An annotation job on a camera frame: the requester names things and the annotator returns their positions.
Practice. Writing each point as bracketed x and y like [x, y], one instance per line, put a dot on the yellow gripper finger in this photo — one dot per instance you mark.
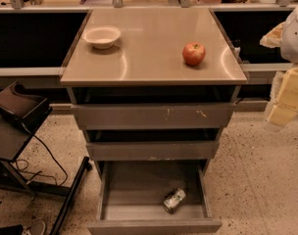
[273, 38]
[283, 106]

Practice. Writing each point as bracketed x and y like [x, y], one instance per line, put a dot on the silver green soda can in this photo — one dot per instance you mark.
[173, 200]

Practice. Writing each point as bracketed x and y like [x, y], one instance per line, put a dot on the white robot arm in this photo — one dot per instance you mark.
[288, 51]

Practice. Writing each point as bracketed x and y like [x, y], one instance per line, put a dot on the grey drawer cabinet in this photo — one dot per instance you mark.
[146, 67]

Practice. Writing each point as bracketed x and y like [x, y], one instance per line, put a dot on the grey top drawer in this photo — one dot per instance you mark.
[152, 116]

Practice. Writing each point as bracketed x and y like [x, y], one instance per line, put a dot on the grey drawer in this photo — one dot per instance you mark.
[152, 151]
[152, 116]
[132, 195]

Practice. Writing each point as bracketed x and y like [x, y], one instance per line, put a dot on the grey middle drawer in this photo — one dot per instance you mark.
[152, 151]

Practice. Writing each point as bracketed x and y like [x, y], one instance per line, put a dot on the grey bottom drawer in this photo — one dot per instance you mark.
[132, 195]

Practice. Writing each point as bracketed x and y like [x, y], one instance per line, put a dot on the red apple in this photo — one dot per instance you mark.
[193, 53]

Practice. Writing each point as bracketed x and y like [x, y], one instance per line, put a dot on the white paper bowl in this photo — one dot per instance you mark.
[101, 37]

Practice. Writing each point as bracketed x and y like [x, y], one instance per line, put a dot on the black device on side table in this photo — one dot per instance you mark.
[23, 111]

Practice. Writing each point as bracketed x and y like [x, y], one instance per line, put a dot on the dark side table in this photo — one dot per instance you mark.
[12, 143]

